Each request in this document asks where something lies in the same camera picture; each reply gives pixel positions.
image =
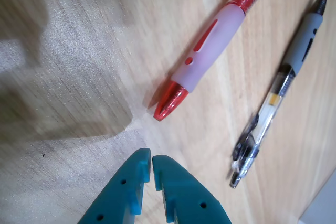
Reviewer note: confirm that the red gel pen white grip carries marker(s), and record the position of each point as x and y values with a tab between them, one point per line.
210	37

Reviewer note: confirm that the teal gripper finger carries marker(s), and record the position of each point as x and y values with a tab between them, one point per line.
189	197
123	192

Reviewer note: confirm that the clear pen grey grip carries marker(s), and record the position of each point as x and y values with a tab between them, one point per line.
302	48

